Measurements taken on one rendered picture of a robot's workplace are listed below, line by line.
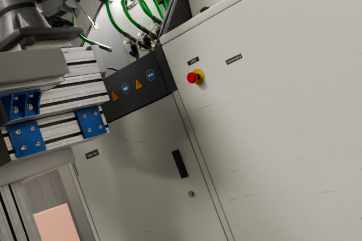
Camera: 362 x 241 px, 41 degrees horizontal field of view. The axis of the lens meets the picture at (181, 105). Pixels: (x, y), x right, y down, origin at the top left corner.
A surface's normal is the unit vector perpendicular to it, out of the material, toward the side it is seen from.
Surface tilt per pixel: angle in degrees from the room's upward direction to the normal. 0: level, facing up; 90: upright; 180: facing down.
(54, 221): 90
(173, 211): 90
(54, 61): 90
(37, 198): 90
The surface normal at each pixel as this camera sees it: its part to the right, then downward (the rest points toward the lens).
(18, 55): 0.74, -0.33
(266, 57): -0.61, 0.17
